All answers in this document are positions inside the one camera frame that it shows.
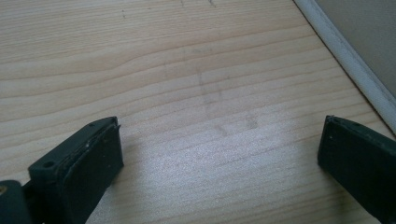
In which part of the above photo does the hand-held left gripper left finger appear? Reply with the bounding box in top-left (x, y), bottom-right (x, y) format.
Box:
top-left (27, 116), bottom-right (125, 224)

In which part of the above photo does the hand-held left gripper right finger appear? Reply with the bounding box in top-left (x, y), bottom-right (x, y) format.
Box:
top-left (317, 115), bottom-right (396, 224)

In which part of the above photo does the long white storage box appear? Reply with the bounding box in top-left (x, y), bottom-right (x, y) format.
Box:
top-left (292, 0), bottom-right (396, 135)

